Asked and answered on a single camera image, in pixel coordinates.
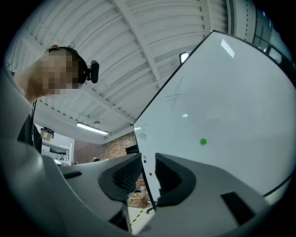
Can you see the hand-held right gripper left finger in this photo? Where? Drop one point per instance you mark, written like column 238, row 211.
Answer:
column 92, row 185

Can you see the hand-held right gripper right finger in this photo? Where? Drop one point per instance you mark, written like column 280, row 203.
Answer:
column 203, row 196

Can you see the green round magnet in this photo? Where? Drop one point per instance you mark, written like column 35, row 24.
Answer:
column 203, row 141

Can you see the printed cardboard box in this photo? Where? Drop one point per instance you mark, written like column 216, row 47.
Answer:
column 137, row 200

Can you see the white storage shelf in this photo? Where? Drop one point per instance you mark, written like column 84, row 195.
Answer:
column 57, row 150

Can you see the long ceiling tube light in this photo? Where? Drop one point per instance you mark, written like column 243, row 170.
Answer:
column 92, row 128

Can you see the round ceiling fixture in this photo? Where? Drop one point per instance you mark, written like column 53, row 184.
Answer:
column 96, row 122

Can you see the brown box with black label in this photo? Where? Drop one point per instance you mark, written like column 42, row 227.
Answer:
column 47, row 134

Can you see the person's black shirt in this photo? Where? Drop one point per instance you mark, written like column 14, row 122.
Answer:
column 26, row 132

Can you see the large whiteboard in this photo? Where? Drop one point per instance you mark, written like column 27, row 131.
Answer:
column 231, row 104

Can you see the person's head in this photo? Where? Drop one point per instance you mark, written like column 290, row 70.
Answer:
column 46, row 76

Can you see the square ceiling lamp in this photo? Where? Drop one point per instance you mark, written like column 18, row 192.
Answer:
column 184, row 57

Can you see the dark framed glass window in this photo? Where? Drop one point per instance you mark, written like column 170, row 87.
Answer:
column 263, row 34

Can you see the black head-mounted camera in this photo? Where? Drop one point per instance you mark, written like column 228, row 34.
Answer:
column 94, row 71

